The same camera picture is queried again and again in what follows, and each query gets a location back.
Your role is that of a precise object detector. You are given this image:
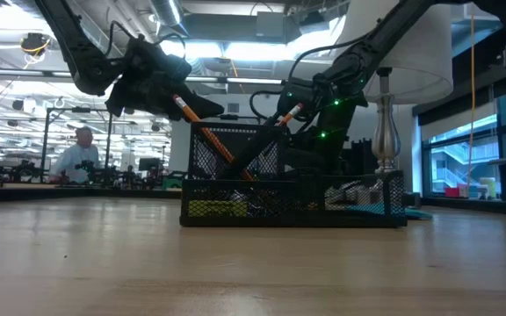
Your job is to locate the small silver metal object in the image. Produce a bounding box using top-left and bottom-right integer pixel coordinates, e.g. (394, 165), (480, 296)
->
(325, 182), (386, 205)

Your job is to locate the yellow hanging cable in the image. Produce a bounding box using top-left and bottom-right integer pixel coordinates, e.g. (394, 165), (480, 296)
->
(466, 12), (477, 176)

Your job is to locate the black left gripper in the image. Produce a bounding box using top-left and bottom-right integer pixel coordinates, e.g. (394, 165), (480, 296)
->
(105, 35), (226, 123)

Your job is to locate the black background rig frame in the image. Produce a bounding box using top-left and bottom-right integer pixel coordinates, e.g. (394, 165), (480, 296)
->
(40, 106), (114, 183)

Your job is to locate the long ceiling light bar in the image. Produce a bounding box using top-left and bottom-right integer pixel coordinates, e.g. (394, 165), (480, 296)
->
(0, 68), (284, 88)

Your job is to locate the black binder clip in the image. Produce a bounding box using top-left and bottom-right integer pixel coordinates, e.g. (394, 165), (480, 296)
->
(239, 188), (276, 219)

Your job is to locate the black yellow ceiling cable reel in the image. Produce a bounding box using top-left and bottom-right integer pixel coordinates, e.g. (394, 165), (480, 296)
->
(19, 31), (52, 57)

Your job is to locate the small background monitor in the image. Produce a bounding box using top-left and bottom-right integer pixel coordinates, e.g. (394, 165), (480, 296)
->
(138, 157), (162, 173)

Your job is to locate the black mesh desk organizer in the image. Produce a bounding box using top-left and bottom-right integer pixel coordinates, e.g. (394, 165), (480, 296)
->
(179, 121), (408, 228)

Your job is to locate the pale green container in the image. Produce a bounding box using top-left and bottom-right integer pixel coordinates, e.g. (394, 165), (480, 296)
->
(479, 177), (498, 199)

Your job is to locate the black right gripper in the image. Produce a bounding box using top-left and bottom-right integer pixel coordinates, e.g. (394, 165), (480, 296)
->
(299, 94), (368, 176)

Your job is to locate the black notched equipment box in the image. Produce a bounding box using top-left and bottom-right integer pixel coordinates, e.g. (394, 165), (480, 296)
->
(350, 139), (380, 176)

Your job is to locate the white shade table lamp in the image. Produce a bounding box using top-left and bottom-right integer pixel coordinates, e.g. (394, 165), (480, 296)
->
(344, 0), (455, 175)

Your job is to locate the person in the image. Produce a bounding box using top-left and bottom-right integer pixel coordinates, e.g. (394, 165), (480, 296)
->
(50, 126), (101, 184)

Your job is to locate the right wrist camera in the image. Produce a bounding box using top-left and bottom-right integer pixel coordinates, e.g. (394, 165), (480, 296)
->
(277, 82), (320, 126)

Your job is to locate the gray ceiling box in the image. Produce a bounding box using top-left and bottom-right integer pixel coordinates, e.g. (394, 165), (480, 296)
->
(256, 11), (286, 40)

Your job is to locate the blue sticky note pad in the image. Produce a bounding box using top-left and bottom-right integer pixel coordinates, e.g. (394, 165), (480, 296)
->
(344, 202), (433, 220)

